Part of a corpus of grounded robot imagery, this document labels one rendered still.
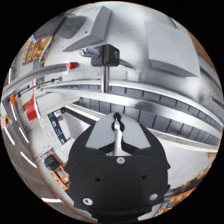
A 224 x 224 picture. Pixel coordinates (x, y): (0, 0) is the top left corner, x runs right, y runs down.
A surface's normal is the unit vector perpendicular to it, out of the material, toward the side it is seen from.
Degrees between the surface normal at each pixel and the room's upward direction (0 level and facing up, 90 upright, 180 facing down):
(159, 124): 0
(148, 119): 0
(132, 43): 0
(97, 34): 90
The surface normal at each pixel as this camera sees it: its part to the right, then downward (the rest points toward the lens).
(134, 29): -0.51, 0.39
